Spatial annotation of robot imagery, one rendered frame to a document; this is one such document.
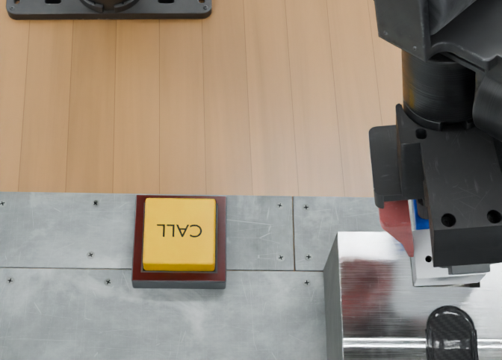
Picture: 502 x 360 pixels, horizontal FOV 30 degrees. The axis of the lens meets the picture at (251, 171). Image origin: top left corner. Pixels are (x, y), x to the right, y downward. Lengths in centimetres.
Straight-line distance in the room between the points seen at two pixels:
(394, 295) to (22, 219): 33
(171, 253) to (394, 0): 35
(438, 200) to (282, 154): 35
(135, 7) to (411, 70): 43
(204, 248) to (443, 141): 28
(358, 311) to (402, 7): 29
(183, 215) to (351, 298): 17
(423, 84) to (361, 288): 22
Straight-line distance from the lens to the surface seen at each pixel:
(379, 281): 73
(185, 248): 79
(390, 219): 63
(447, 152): 57
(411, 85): 57
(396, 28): 53
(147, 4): 94
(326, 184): 86
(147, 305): 81
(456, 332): 74
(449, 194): 54
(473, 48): 52
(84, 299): 82
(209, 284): 80
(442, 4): 50
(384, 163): 63
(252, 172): 86
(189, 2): 94
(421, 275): 69
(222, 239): 81
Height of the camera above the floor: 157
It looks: 64 degrees down
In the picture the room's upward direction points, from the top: 7 degrees clockwise
